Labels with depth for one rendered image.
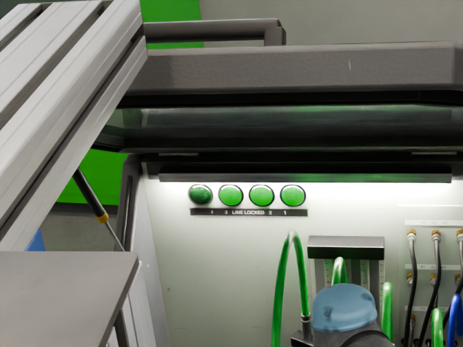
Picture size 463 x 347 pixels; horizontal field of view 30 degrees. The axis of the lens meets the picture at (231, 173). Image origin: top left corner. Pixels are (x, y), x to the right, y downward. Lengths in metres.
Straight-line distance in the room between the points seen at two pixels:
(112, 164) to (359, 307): 3.30
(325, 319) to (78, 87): 0.59
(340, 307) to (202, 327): 0.88
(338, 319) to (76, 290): 0.72
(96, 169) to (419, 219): 2.81
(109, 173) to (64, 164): 3.81
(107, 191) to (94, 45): 3.80
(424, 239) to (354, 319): 0.69
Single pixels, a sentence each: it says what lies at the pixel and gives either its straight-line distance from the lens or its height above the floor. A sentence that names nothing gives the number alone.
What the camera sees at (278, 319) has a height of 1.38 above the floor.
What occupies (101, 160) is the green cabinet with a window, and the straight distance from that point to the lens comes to 4.25.
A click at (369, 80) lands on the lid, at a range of 0.67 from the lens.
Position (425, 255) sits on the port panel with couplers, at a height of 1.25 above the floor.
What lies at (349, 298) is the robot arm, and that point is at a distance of 1.02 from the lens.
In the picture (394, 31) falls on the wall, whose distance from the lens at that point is 5.29.
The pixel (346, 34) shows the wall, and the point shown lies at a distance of 5.29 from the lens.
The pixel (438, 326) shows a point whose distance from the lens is 1.41.
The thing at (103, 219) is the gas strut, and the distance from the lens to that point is 1.48.
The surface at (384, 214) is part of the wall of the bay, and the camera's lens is 1.65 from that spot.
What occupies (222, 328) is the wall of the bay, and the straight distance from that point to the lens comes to 1.86.
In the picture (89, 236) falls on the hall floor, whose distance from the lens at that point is 4.30.
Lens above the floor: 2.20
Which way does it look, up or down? 28 degrees down
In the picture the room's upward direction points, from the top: 6 degrees counter-clockwise
